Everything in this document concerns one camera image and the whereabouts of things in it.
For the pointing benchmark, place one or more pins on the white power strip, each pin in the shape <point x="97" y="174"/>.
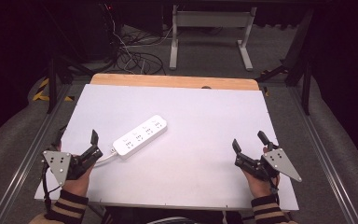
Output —
<point x="140" y="136"/>

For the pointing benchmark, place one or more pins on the white board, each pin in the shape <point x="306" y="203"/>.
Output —
<point x="180" y="124"/>

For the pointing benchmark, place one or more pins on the yellow black hazard tape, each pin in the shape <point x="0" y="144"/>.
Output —
<point x="42" y="93"/>

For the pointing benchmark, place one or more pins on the black cabinet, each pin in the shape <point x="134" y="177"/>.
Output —
<point x="96" y="31"/>

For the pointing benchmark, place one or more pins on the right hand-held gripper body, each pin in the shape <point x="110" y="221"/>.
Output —
<point x="279" y="161"/>

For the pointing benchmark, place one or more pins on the person's left hand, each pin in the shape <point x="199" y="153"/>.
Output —
<point x="79" y="185"/>

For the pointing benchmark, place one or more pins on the white metal desk frame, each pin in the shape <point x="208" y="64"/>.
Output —
<point x="211" y="18"/>

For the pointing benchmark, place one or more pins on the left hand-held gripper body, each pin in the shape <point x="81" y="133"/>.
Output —
<point x="59" y="161"/>

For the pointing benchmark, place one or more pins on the aluminium floor rail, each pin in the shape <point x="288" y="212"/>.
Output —
<point x="326" y="161"/>
<point x="24" y="161"/>

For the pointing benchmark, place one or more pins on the wooden table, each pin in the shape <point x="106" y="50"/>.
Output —
<point x="174" y="81"/>

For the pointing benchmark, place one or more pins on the black metal stand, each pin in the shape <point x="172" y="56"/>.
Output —
<point x="53" y="84"/>
<point x="301" y="68"/>

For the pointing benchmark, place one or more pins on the person's dark lap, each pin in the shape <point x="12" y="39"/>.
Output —
<point x="167" y="216"/>

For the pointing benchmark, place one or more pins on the person's right hand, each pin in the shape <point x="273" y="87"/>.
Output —
<point x="261" y="188"/>

